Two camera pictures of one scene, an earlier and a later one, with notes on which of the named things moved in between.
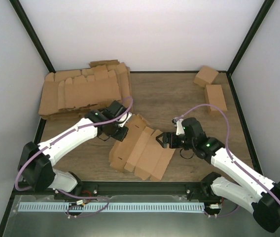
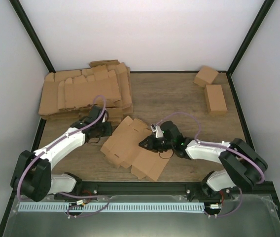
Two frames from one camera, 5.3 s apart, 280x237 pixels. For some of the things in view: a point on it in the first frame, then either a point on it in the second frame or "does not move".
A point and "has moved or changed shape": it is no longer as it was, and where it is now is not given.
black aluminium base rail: x=123 y=188 does not move
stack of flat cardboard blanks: x=70 y=95 does not move
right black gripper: x=164 y=144 -> x=151 y=143
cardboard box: x=140 y=151 has moved or changed shape
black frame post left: x=27 y=24 does not move
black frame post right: x=259 y=19 does not move
